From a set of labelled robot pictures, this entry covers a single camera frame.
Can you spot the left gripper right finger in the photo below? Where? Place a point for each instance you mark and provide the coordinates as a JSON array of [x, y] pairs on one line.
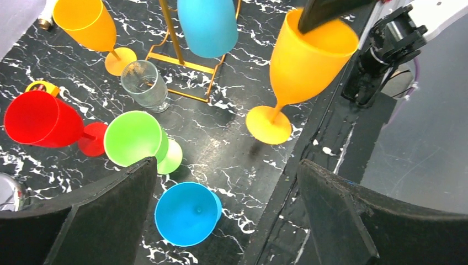
[[351, 224]]

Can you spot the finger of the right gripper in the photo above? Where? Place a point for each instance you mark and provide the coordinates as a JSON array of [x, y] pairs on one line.
[[317, 12]]

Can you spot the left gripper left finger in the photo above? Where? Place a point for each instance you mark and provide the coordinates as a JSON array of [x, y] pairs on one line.
[[99, 223]]

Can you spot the orange wine glass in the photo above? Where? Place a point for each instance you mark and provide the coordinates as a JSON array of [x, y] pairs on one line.
[[91, 25], [301, 67]]

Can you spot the blue wine glass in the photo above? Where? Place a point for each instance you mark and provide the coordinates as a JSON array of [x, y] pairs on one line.
[[187, 213]]

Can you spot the teal wine glass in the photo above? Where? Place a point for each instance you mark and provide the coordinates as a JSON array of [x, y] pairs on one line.
[[209, 26]]

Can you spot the gold wire glass rack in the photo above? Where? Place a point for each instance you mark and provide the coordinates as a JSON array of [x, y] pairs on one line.
[[179, 60]]

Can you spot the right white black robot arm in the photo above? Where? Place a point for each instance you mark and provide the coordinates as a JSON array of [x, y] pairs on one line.
[[396, 39]]

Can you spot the green plastic wine glass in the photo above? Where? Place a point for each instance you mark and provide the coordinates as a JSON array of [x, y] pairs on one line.
[[136, 134]]

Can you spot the silver round glass rack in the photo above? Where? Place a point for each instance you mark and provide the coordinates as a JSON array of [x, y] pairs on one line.
[[13, 194]]

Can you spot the red plastic wine glass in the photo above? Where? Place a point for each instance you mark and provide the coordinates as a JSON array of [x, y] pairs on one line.
[[40, 119]]

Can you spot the clear glass tumbler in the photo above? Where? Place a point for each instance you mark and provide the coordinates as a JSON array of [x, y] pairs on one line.
[[143, 82]]

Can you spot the white small fitting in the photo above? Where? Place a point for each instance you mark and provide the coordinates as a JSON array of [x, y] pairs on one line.
[[45, 19]]

